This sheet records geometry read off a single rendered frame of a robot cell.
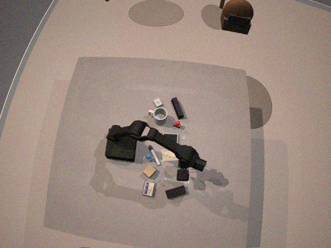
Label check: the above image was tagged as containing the grey mug with cream rim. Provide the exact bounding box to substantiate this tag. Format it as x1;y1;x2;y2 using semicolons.
148;107;167;125

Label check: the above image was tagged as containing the cream inspection card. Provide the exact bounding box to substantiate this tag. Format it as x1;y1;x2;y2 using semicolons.
161;150;179;162

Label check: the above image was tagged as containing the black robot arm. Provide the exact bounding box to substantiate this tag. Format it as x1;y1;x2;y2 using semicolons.
106;120;207;172

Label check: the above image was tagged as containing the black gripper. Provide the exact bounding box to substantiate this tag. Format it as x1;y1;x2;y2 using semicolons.
176;162;189;181

